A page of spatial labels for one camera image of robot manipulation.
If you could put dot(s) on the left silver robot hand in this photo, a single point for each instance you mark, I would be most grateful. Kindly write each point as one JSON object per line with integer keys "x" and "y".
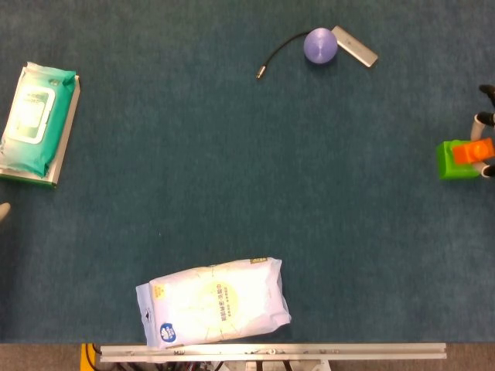
{"x": 4, "y": 210}

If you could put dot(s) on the green wet wipes pack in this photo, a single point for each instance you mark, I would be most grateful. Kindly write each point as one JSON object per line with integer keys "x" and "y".
{"x": 31, "y": 127}

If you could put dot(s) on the flat grey green box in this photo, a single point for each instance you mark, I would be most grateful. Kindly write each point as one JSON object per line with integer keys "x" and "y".
{"x": 63, "y": 154}

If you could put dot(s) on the small orange building block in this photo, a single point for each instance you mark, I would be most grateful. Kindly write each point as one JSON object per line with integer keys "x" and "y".
{"x": 470, "y": 152}

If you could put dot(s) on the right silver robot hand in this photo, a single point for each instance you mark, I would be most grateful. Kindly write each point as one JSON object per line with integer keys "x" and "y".
{"x": 478, "y": 125}

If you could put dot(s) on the purple ball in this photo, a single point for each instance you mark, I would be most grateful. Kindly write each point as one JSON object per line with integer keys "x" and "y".
{"x": 320, "y": 45}

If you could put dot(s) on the yellow frame part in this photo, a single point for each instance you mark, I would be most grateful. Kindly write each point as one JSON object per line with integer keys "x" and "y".
{"x": 86, "y": 357}

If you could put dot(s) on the green two-stud building block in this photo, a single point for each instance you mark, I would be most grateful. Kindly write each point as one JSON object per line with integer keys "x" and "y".
{"x": 448, "y": 166}

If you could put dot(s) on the lavender tissue pack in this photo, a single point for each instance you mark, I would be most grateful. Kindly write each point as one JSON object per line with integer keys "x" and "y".
{"x": 212, "y": 305}

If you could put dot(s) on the blue felt table mat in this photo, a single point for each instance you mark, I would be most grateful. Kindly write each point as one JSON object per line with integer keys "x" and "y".
{"x": 212, "y": 174}

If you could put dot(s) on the aluminium profile rail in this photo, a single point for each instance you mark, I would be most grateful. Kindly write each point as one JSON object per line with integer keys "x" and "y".
{"x": 270, "y": 352}

